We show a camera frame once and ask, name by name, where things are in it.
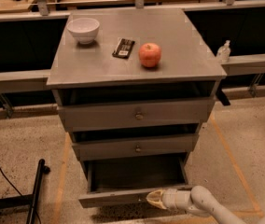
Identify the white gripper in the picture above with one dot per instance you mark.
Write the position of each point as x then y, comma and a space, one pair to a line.
172, 199

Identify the grey drawer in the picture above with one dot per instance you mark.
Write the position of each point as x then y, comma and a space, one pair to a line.
129, 180
135, 147
78, 118

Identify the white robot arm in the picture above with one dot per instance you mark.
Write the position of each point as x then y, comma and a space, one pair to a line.
198, 201

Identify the grey wooden drawer cabinet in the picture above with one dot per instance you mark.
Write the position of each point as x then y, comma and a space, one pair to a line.
90, 75

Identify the red apple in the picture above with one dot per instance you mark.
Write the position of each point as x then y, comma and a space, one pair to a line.
149, 55

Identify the black snack bar wrapper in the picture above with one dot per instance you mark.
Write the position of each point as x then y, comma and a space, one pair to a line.
123, 48

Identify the clear sanitizer pump bottle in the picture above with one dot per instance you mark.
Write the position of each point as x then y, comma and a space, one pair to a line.
223, 52

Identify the white ceramic bowl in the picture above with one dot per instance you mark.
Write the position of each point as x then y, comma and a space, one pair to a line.
83, 30

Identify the grey metal railing beam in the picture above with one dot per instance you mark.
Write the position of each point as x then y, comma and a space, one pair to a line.
35, 80

